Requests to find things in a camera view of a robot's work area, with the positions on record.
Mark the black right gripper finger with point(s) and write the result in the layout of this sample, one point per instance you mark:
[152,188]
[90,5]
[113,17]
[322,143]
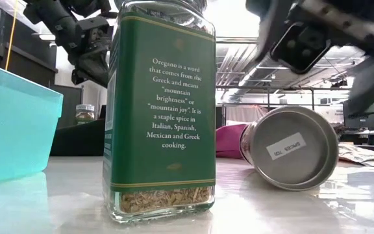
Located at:
[300,48]
[372,84]

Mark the green-label oregano glass jar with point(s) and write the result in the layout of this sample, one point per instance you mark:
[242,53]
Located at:
[161,97]
[84,115]

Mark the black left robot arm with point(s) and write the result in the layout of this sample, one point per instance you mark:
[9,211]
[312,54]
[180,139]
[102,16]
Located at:
[57,22]

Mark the dark background cabinet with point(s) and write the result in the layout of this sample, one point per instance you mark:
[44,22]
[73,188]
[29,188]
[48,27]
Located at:
[28,65]

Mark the crinkled silver foil sheet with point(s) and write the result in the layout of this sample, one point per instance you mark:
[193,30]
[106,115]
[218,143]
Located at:
[365,154]

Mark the black cloth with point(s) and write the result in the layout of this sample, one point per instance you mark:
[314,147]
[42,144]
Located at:
[80,138]

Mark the white background curtain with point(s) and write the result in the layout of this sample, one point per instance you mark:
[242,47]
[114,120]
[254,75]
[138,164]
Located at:
[242,113]

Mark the teal plastic bin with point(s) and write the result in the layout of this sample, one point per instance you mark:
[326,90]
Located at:
[15,123]

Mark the magenta cloth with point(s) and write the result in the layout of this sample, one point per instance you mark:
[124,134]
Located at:
[229,141]

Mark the background metal rack frame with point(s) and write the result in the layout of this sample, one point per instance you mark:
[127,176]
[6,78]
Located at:
[312,104]

